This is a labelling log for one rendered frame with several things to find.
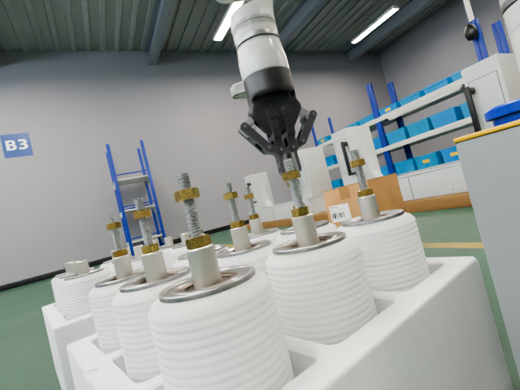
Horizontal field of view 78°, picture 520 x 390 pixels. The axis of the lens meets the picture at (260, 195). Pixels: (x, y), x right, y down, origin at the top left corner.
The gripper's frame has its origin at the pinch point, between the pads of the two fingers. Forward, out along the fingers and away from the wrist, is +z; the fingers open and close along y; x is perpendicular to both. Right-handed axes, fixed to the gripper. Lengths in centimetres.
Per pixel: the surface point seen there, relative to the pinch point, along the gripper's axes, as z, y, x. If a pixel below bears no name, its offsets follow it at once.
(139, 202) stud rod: 1.4, -21.3, -10.1
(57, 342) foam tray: 19, -43, 19
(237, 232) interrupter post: 7.5, -11.1, -5.8
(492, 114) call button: 2.6, 6.0, -27.8
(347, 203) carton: 13, 53, 80
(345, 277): 12.9, -5.1, -20.1
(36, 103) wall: -267, -209, 571
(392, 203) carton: 18, 73, 79
